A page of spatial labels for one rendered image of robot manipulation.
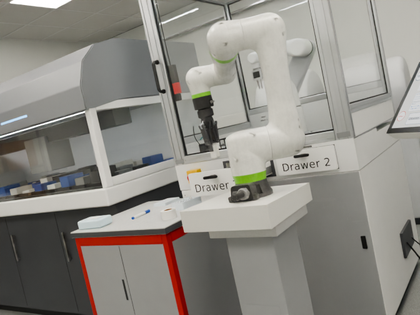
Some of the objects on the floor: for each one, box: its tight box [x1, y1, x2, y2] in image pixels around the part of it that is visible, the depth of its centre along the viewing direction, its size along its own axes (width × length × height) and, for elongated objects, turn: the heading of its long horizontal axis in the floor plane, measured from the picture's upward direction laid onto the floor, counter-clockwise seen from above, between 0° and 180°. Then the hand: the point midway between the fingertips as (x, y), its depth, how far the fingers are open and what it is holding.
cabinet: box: [182, 139, 420, 315], centre depth 262 cm, size 95×103×80 cm
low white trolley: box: [71, 194, 243, 315], centre depth 224 cm, size 58×62×76 cm
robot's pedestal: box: [209, 204, 314, 315], centre depth 168 cm, size 30×30×76 cm
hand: (214, 150), depth 206 cm, fingers closed
